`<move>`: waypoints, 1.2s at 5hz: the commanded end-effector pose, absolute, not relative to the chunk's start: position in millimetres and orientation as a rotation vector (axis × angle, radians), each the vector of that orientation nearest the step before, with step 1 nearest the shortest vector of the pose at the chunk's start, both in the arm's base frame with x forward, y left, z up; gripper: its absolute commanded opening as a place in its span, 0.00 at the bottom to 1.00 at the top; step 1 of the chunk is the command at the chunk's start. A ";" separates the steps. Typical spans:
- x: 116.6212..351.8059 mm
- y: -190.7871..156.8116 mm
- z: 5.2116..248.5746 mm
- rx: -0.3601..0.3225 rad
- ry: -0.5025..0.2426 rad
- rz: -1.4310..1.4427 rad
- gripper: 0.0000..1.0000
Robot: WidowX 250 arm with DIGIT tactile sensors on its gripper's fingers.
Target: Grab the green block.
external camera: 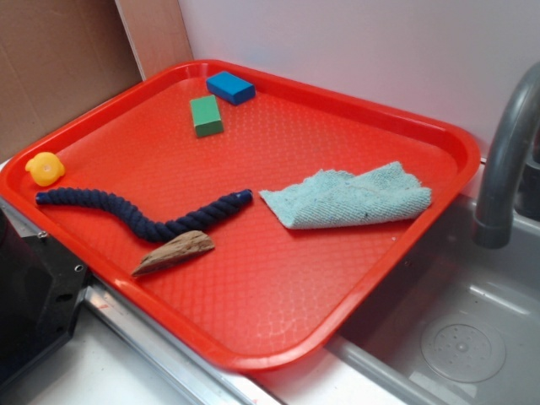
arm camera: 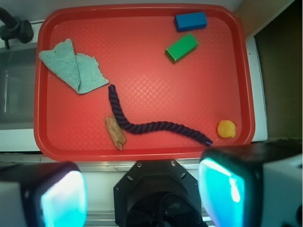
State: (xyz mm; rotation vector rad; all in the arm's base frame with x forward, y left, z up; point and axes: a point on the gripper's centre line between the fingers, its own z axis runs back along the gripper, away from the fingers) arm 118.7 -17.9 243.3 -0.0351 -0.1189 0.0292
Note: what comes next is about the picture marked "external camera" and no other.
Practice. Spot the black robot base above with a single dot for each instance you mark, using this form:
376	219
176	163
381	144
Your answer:
42	287

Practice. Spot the green wooden block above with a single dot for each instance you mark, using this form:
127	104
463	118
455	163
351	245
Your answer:
206	116

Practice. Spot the blue wooden block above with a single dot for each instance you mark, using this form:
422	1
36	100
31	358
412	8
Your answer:
231	88

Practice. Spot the red plastic tray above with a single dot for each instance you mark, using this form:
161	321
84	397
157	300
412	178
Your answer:
265	296

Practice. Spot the light blue cloth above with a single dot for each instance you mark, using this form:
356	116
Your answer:
337	198

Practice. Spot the brown wood piece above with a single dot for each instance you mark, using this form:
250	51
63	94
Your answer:
182	248

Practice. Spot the grey toy faucet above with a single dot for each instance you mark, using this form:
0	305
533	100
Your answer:
510	182

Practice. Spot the grey plastic sink basin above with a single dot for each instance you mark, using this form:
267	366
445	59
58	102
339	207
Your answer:
453	323

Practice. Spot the yellow rubber duck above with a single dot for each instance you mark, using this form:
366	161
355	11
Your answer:
45	168

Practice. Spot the brown cardboard sheet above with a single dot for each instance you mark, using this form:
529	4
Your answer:
59	59

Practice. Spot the aluminium frame rail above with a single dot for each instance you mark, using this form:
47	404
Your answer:
193	377

